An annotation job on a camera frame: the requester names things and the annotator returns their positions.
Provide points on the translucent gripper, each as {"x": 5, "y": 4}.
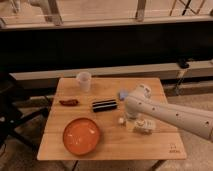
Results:
{"x": 139, "y": 120}

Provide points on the clear plastic bottle white cap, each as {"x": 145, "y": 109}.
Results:
{"x": 147, "y": 128}

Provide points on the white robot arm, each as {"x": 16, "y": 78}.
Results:
{"x": 195, "y": 121}

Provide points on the blue sponge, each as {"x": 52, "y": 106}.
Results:
{"x": 122, "y": 94}

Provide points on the black striped rectangular case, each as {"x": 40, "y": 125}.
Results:
{"x": 105, "y": 105}

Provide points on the wooden folding table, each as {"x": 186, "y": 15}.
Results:
{"x": 116, "y": 142}

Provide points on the orange bowl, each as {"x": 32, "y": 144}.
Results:
{"x": 81, "y": 136}

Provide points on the black clamp on ledge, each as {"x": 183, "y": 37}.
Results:
{"x": 182, "y": 63}

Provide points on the clear plastic cup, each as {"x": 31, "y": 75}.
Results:
{"x": 84, "y": 81}

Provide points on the dark red chili pepper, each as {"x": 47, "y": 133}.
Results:
{"x": 71, "y": 102}

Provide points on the black chair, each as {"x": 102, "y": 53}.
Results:
{"x": 10, "y": 116}

